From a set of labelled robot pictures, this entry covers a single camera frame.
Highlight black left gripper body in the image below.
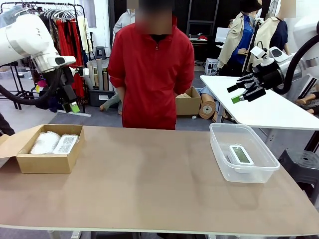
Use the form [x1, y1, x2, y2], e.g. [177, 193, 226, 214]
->
[59, 66, 77, 101]

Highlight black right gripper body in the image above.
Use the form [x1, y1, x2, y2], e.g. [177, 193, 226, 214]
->
[252, 60, 285, 91]

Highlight bubble-wrapped clock with QR label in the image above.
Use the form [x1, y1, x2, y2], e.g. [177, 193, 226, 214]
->
[52, 133, 80, 155]

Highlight plain bubble-wrapped white clock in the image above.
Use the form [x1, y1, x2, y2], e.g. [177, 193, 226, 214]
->
[29, 131, 62, 155]

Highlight unwrapped white digital clock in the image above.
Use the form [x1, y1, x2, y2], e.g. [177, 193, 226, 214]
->
[227, 144, 254, 174]

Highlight black storage bin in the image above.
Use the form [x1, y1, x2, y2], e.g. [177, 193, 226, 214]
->
[88, 88, 112, 107]

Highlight cream paper roll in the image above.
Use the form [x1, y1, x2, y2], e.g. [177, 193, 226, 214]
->
[86, 62, 97, 88]

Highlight white background table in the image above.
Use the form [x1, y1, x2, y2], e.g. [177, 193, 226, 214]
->
[199, 75, 319, 130]

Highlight grey cardboard tube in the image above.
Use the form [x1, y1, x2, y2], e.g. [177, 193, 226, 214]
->
[96, 58, 104, 90]

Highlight mannequin leg on floor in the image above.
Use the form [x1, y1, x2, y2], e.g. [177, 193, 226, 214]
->
[99, 92, 123, 116]

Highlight white computer case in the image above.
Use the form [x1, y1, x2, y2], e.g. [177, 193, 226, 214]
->
[204, 58, 219, 75]

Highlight brown cardboard tube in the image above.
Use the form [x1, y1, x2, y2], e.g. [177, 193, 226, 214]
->
[102, 68, 110, 92]

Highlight red hanging garment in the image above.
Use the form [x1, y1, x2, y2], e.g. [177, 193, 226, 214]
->
[55, 19, 85, 99]

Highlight mannequin beige coat blue shirt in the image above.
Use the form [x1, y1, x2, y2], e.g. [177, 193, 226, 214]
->
[218, 0, 259, 75]

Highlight mannequin beige vest navy shirt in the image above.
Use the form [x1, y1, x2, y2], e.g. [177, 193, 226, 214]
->
[254, 2, 291, 63]

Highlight seated mannequin striped clothes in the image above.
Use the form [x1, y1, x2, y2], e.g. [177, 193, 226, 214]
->
[295, 77, 319, 115]

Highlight grey plastic stool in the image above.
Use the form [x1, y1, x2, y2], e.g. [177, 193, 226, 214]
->
[94, 46, 107, 60]

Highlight brown cardboard spool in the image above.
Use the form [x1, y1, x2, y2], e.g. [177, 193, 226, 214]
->
[198, 98, 217, 120]

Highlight cream hanging garment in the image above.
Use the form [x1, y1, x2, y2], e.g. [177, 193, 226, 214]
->
[76, 16, 90, 52]

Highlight open brown cardboard box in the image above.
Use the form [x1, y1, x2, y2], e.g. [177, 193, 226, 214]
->
[0, 123, 85, 174]

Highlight small brown cardboard box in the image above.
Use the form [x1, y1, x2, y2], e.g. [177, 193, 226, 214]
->
[175, 86, 202, 117]

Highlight bystander dark sleeve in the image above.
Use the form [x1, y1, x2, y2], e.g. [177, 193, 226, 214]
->
[0, 112, 15, 136]

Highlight black slanted support leg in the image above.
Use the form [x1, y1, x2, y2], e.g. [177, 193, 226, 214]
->
[304, 129, 319, 153]

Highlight person in red jacket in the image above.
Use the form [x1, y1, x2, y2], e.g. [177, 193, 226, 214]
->
[107, 0, 195, 130]

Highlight figure in grey hoodie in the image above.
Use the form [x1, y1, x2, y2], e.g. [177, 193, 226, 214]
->
[112, 8, 137, 38]

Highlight clear plastic container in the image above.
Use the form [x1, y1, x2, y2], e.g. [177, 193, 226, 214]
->
[209, 122, 281, 184]

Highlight black plastic stool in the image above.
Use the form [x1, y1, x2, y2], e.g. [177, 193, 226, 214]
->
[278, 149, 319, 200]

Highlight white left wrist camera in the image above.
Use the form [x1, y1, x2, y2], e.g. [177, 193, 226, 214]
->
[74, 66, 90, 77]

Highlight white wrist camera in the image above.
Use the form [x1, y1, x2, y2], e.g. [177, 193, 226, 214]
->
[74, 66, 90, 77]
[250, 46, 272, 67]

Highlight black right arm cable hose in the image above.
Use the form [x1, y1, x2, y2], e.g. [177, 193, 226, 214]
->
[273, 34, 319, 96]

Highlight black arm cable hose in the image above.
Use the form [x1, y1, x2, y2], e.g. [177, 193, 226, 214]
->
[0, 68, 63, 107]
[273, 34, 319, 96]

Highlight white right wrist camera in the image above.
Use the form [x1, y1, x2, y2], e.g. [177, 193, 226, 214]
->
[250, 46, 272, 67]

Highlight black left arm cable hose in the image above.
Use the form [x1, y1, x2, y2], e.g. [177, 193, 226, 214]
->
[0, 68, 63, 107]

